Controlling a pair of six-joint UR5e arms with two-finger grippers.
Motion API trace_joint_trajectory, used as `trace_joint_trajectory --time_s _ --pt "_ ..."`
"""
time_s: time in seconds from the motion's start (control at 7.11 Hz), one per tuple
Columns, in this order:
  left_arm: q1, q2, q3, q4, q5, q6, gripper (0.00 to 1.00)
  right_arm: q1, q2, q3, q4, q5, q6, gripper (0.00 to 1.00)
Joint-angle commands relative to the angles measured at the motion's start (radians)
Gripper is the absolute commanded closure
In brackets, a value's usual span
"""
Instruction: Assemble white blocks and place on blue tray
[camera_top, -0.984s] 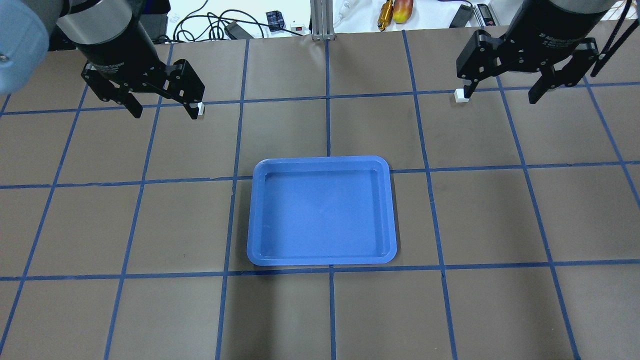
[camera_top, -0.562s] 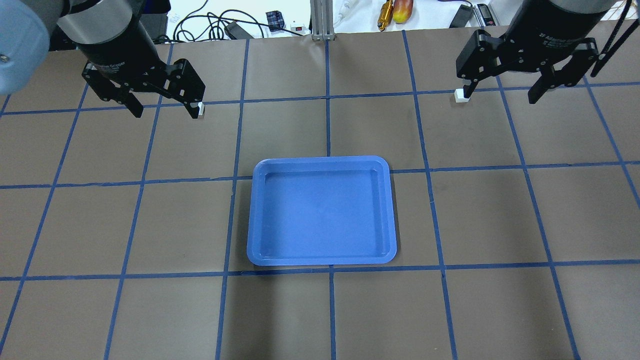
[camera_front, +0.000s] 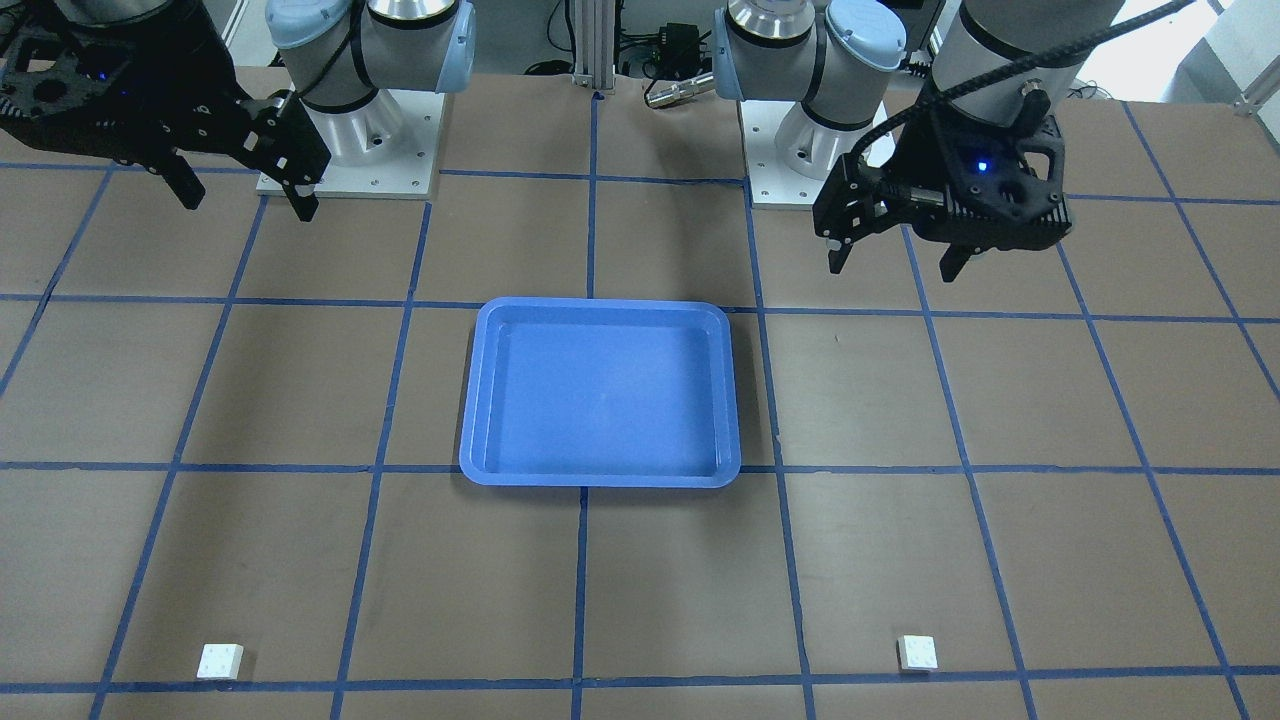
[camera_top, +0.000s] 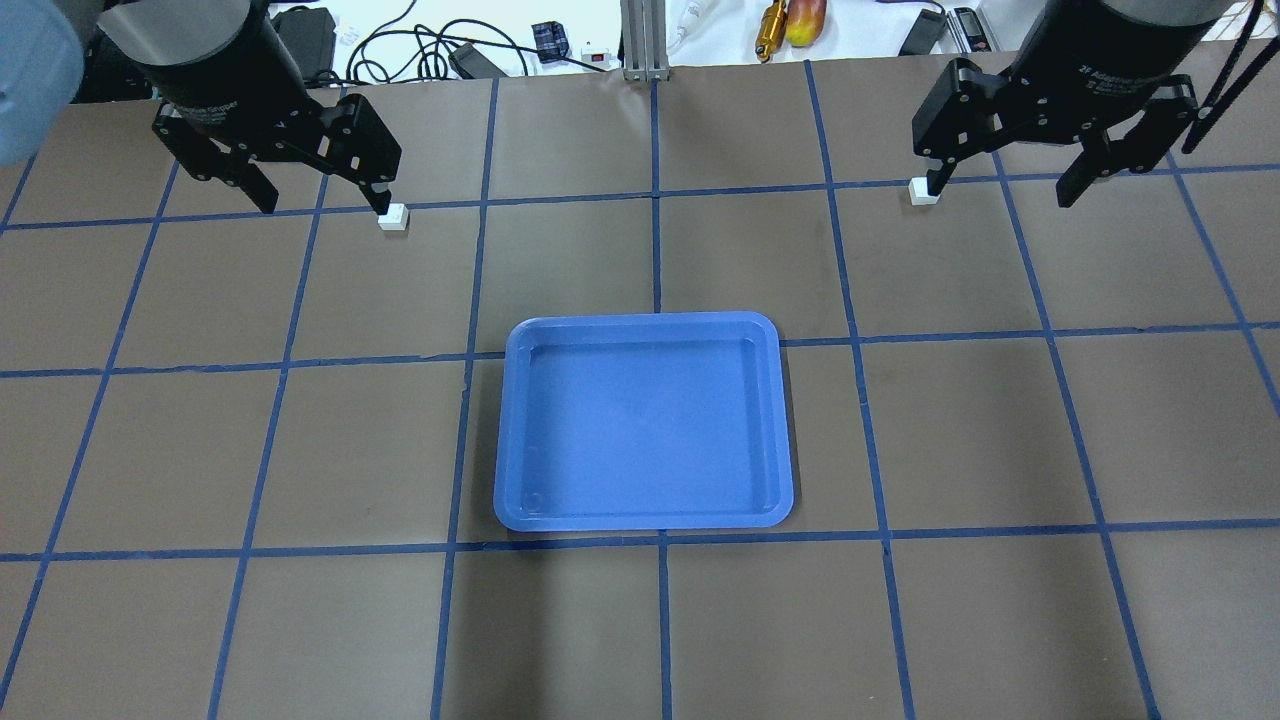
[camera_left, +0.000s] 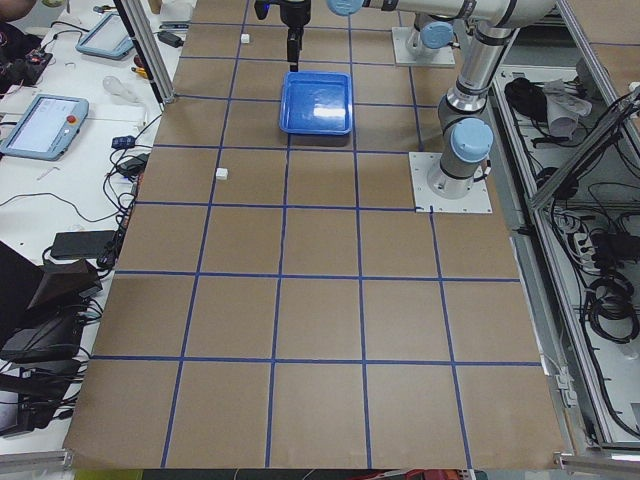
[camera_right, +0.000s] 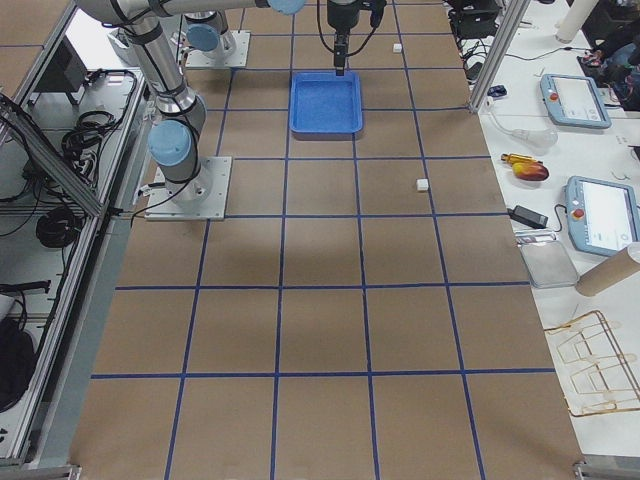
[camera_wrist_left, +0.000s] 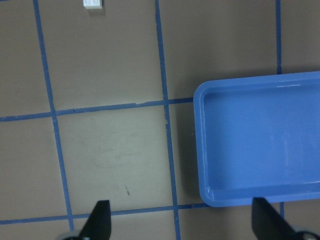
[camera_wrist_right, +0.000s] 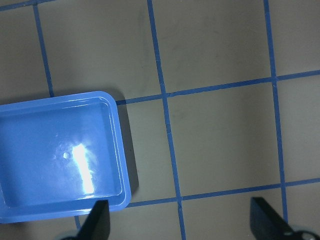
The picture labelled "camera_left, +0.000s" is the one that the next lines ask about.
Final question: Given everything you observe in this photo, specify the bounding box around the aluminium frame post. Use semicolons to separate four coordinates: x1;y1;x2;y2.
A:
114;0;175;105

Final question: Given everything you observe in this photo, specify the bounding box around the teach pendant tablet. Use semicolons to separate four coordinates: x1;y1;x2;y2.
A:
76;13;134;60
1;94;89;161

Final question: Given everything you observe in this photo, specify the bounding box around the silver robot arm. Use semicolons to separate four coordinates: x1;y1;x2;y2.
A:
254;1;456;71
327;1;555;199

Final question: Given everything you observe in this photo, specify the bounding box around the white block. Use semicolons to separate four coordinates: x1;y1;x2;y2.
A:
216;168;229;180

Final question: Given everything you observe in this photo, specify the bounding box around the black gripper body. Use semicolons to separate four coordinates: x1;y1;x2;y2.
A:
280;0;311;26

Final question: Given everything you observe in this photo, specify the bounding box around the far teach pendant tablet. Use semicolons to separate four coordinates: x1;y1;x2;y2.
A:
76;13;134;60

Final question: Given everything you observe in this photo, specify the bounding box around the near teach pendant tablet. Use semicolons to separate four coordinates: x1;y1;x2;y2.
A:
1;94;89;161

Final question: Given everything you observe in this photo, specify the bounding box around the blue plastic tray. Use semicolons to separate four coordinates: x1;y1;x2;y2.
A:
279;71;353;136

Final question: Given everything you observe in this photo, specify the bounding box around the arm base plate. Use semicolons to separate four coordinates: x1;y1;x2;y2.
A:
408;152;492;214
391;27;456;68

